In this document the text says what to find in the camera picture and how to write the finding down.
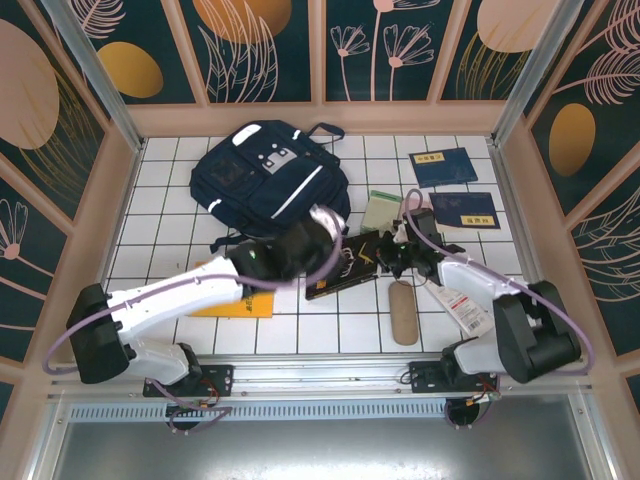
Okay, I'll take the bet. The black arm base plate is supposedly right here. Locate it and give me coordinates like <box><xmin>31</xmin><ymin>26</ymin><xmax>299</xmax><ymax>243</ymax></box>
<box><xmin>408</xmin><ymin>360</ymin><xmax>501</xmax><ymax>396</ymax></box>
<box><xmin>143</xmin><ymin>364</ymin><xmax>236</xmax><ymax>399</ymax></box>

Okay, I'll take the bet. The blue book four-character label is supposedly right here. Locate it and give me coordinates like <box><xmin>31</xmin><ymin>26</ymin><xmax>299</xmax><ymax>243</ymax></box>
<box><xmin>408</xmin><ymin>147</ymin><xmax>479</xmax><ymax>189</ymax></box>

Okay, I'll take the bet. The navy blue student backpack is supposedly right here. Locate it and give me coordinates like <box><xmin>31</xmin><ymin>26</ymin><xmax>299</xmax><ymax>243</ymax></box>
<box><xmin>188</xmin><ymin>119</ymin><xmax>351</xmax><ymax>254</ymax></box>

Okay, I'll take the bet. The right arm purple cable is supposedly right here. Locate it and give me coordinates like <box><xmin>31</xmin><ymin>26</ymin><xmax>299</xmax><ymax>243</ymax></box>
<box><xmin>402</xmin><ymin>187</ymin><xmax>596</xmax><ymax>431</ymax></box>

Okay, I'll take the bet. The slotted grey cable duct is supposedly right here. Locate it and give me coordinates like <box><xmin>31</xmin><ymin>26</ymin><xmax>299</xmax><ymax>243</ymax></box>
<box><xmin>67</xmin><ymin>403</ymin><xmax>451</xmax><ymax>422</ymax></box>

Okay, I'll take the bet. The white packet red print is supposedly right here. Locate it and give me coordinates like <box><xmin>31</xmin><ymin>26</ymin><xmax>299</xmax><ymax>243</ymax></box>
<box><xmin>424</xmin><ymin>279</ymin><xmax>494</xmax><ymax>335</ymax></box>

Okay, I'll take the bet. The blue book three-character label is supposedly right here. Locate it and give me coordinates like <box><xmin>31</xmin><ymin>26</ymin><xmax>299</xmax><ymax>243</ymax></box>
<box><xmin>428</xmin><ymin>192</ymin><xmax>501</xmax><ymax>234</ymax></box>

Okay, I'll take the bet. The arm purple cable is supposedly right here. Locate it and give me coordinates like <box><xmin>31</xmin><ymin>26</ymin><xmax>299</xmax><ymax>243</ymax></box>
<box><xmin>45</xmin><ymin>207</ymin><xmax>346</xmax><ymax>435</ymax></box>
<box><xmin>402</xmin><ymin>187</ymin><xmax>596</xmax><ymax>431</ymax></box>

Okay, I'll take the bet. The yellow paperback book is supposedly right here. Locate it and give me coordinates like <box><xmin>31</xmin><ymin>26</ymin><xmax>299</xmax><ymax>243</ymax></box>
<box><xmin>188</xmin><ymin>258</ymin><xmax>276</xmax><ymax>320</ymax></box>

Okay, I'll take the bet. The tan glasses case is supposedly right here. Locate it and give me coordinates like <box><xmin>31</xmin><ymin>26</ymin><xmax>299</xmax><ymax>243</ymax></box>
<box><xmin>388</xmin><ymin>280</ymin><xmax>420</xmax><ymax>346</ymax></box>

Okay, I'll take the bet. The grey metal sheet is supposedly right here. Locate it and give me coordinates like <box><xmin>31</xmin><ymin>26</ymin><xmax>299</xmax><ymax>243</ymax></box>
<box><xmin>49</xmin><ymin>394</ymin><xmax>604</xmax><ymax>480</ymax></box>

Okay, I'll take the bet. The aluminium corner post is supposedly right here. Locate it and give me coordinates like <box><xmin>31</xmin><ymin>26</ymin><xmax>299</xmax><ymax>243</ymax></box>
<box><xmin>489</xmin><ymin>0</ymin><xmax>599</xmax><ymax>146</ymax></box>
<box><xmin>42</xmin><ymin>0</ymin><xmax>146</xmax><ymax>154</ymax></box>

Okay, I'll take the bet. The green notebook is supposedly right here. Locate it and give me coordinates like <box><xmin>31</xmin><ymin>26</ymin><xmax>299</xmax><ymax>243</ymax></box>
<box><xmin>361</xmin><ymin>188</ymin><xmax>404</xmax><ymax>232</ymax></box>

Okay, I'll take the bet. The aluminium table side rail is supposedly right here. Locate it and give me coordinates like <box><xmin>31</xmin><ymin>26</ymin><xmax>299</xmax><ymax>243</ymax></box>
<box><xmin>74</xmin><ymin>138</ymin><xmax>147</xmax><ymax>361</ymax></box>
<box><xmin>488</xmin><ymin>138</ymin><xmax>569</xmax><ymax>356</ymax></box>

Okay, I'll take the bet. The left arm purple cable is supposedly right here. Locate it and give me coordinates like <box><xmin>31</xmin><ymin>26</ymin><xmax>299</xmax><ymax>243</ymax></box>
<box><xmin>45</xmin><ymin>207</ymin><xmax>346</xmax><ymax>435</ymax></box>

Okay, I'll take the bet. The aluminium front rail frame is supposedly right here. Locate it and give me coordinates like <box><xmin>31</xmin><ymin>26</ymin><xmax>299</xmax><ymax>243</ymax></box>
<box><xmin>47</xmin><ymin>352</ymin><xmax>594</xmax><ymax>404</ymax></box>

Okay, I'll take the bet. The black paperback book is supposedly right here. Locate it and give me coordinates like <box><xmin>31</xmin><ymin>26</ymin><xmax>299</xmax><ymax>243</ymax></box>
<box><xmin>304</xmin><ymin>229</ymin><xmax>384</xmax><ymax>301</ymax></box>

